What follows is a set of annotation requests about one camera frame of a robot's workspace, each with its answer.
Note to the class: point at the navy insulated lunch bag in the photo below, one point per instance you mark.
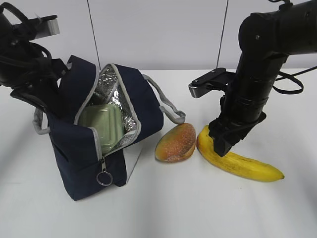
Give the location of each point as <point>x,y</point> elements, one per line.
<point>97,142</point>

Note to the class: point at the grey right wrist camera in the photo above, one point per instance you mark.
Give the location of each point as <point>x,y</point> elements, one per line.
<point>215,80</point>

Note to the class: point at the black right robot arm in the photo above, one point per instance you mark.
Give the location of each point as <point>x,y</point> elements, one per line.
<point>266,41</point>

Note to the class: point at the green lidded glass container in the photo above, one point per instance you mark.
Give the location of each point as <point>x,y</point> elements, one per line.
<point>107,121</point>

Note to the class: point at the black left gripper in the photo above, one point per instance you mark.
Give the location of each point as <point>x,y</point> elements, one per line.
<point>35,82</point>

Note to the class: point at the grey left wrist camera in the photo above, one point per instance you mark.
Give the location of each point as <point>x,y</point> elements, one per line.
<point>46,26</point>

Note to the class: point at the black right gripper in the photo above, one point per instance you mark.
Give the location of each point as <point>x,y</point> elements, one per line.
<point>238,115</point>

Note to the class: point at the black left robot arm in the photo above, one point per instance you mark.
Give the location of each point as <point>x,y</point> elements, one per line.
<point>17,35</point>

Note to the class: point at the orange yellow mango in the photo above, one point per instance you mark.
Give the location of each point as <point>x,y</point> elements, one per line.
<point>176,145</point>

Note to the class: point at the yellow banana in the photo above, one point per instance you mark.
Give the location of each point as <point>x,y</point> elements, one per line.
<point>236,164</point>

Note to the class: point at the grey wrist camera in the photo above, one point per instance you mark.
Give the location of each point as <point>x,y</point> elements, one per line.
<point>215,80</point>
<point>46,26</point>

